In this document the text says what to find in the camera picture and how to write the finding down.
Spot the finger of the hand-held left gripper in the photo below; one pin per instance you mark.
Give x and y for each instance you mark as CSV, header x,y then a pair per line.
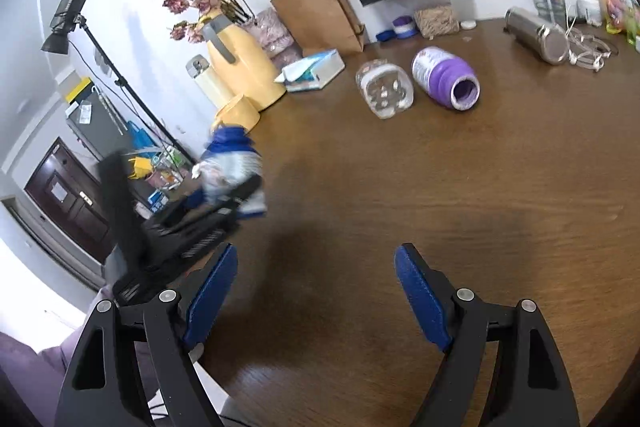
x,y
182,207
242,193

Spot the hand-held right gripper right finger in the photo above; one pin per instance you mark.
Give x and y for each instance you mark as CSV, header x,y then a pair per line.
x,y
422,299

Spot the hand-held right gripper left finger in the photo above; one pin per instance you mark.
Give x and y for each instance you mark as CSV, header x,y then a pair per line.
x,y
215,292

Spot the small yellow cup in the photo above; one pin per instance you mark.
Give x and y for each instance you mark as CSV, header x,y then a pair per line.
x,y
240,112

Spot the purple and white cup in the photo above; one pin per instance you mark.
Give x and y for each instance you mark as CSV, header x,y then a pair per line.
x,y
445,77

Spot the blue shopping bag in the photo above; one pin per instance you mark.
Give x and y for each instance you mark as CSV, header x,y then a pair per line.
x,y
140,138

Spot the dark brown door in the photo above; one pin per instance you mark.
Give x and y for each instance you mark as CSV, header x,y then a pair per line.
x,y
67,199

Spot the small white thermos flask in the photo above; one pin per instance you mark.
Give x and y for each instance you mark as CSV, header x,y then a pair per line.
x,y
207,82

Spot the grey refrigerator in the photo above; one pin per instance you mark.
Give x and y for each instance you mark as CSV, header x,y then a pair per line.
x,y
97,124

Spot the black light stand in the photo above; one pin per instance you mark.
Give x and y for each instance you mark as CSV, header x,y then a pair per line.
x,y
132,92

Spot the yellow thermos jug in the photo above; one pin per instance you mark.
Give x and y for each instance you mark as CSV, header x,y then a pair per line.
x,y
242,67

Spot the white and blue tissue box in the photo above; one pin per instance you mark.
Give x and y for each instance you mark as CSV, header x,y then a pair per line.
x,y
315,69

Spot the pink patterned packet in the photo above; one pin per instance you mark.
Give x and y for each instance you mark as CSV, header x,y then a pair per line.
x,y
275,34

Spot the person's purple clothing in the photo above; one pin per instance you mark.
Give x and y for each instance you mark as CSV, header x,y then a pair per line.
x,y
30,367

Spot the clear plastic jar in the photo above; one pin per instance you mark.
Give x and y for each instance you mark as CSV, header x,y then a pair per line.
x,y
385,89

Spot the brown paper bag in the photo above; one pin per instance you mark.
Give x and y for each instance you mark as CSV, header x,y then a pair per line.
x,y
320,14

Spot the blue round lid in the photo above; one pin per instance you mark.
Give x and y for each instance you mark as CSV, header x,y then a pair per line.
x,y
384,36

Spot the black studio light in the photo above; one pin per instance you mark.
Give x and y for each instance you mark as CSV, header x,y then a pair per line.
x,y
62,22

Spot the blue and white striped jar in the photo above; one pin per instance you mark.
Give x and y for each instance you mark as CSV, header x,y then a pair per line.
x,y
404,27

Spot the clear bag of nuts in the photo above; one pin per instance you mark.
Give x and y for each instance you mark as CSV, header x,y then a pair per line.
x,y
437,21

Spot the small white cap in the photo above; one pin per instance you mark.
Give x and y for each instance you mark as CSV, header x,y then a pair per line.
x,y
469,25

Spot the stainless steel thermos bottle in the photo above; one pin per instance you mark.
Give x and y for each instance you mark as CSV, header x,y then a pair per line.
x,y
537,34

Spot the clear drinking glass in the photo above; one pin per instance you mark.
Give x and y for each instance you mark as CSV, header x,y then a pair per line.
x,y
547,2

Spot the colourful snack bag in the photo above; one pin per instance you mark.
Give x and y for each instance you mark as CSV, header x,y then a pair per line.
x,y
617,3

